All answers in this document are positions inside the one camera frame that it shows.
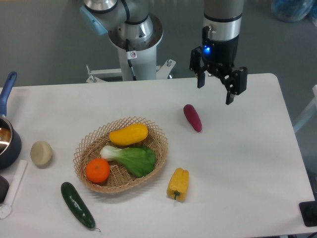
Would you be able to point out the dark green cucumber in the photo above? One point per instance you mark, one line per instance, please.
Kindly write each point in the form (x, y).
(77, 206)

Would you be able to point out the green bok choy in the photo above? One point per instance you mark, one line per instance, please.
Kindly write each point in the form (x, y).
(138, 161)

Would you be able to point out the white handled utensil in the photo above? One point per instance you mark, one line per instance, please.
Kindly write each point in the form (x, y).
(6, 208)

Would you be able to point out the black device at edge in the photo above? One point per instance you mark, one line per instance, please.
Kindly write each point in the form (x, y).
(309, 213)

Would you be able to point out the woven wicker basket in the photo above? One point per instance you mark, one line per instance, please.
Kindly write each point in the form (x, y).
(119, 178)

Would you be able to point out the yellow mango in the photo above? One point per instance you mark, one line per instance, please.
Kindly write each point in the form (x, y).
(131, 134)

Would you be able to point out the dark blue saucepan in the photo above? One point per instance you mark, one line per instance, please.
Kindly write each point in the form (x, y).
(10, 141)

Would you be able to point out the beige round bun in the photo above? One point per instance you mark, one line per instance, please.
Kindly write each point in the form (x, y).
(41, 153)

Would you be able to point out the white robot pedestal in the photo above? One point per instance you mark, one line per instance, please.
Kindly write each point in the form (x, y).
(137, 51)

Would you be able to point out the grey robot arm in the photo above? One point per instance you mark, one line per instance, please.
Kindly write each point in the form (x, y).
(223, 16)

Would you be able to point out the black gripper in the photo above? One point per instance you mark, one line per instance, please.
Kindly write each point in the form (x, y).
(219, 56)

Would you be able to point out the blue plastic bag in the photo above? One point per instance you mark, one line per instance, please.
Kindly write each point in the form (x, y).
(291, 10)

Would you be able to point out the orange tangerine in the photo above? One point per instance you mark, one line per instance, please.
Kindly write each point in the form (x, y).
(97, 170)

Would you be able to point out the yellow bell pepper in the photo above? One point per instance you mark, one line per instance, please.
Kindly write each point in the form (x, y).
(178, 185)

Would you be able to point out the dark round object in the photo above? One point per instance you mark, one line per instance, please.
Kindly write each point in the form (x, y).
(4, 187)

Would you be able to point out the purple sweet potato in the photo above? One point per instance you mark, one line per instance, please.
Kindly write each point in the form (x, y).
(192, 117)

